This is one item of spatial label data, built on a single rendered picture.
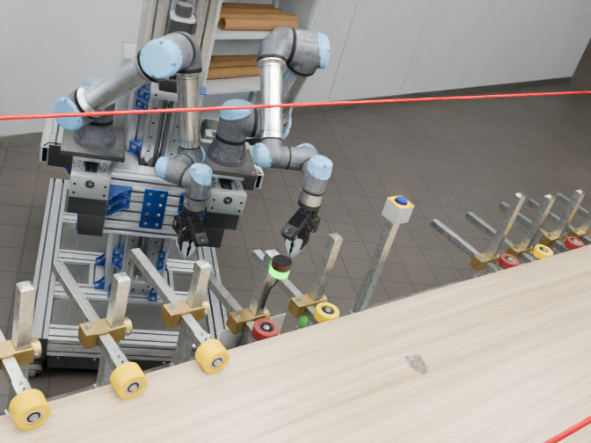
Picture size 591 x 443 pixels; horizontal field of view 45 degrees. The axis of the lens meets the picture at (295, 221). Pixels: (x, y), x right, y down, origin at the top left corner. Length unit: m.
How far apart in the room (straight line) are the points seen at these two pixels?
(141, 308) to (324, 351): 1.26
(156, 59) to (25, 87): 2.47
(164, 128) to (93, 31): 2.00
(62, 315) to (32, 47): 1.93
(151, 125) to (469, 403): 1.50
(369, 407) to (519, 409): 0.50
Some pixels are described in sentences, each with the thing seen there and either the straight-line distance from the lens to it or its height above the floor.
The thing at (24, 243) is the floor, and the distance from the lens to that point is 3.95.
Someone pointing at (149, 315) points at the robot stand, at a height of 0.21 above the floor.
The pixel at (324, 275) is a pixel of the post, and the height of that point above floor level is 0.98.
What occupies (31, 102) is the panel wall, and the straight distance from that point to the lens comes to 4.73.
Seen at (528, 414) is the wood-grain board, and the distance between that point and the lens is 2.36.
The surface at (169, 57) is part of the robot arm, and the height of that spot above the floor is 1.53.
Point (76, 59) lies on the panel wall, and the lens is 4.74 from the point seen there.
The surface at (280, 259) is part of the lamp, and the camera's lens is 2.16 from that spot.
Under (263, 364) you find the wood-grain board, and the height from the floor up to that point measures 0.90.
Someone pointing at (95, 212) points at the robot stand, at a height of 0.83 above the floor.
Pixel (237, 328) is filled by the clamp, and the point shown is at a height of 0.84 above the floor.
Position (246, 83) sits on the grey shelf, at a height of 0.51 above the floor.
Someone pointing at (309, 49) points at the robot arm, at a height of 1.60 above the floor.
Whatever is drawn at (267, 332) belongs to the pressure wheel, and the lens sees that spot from 2.20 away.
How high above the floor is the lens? 2.30
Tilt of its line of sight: 30 degrees down
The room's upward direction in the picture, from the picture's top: 17 degrees clockwise
